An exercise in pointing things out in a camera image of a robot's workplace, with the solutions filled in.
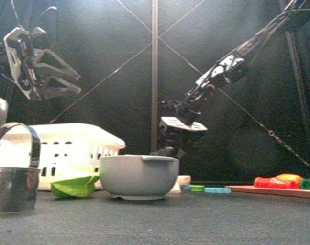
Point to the wooden cutting board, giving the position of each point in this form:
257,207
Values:
273,192

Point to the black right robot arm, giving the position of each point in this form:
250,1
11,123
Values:
230,68

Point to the small dark grey lump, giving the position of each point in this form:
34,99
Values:
163,151

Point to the cream toy block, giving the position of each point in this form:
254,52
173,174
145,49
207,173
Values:
183,182

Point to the small dark blue block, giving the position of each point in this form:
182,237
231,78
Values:
186,188

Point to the green toy block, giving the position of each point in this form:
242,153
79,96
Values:
197,188

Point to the light blue toy block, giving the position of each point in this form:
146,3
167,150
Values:
217,190

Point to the white plastic basket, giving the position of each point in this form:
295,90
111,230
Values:
73,150

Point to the green toy leaf vegetable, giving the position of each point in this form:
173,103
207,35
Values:
73,188

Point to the stainless steel pot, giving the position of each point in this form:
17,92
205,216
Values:
13,188

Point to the vertical metal frame pole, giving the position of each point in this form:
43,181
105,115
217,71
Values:
154,79

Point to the dark slanted frame post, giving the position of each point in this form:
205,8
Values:
301,95

